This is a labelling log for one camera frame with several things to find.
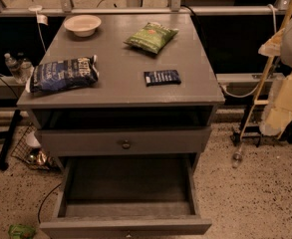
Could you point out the black clamp base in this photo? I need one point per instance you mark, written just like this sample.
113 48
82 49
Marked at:
248 135

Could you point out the dark blue rxbar wrapper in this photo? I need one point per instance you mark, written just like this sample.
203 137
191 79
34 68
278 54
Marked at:
160 78

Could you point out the grey wooden drawer cabinet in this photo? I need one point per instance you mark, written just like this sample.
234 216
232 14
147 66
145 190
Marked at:
120 99

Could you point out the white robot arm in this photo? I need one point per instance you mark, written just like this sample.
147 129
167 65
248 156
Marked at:
286 46

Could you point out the clear plastic water bottle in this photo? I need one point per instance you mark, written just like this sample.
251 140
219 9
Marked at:
14 67

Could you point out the green bag on floor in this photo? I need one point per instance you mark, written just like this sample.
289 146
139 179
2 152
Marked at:
19 231

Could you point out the black wire basket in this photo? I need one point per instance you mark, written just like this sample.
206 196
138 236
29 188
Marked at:
32 154

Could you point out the metal railing bar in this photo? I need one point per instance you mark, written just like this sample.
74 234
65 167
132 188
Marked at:
201 11

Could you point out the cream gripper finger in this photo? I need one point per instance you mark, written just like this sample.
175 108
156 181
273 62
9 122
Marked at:
272 46
278 112

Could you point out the closed grey upper drawer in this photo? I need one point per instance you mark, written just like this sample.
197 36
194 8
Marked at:
88 142

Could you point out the black tripod leg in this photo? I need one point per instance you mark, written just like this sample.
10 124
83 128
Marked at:
8 139

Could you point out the white shallow bowl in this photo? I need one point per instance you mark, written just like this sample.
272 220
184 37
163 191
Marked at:
83 25

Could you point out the blue kettle chips bag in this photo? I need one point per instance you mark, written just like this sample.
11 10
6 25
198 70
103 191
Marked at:
63 75

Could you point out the yellow wooden ladder frame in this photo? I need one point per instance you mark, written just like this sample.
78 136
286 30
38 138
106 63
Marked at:
286 7

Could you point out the water bottle on floor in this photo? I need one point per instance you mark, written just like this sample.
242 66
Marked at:
237 156

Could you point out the green chips bag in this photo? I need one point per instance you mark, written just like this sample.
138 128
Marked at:
152 37

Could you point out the open grey lower drawer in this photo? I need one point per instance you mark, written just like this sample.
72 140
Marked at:
126 196

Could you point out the round brass drawer knob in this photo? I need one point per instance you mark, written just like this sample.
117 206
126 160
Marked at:
126 144

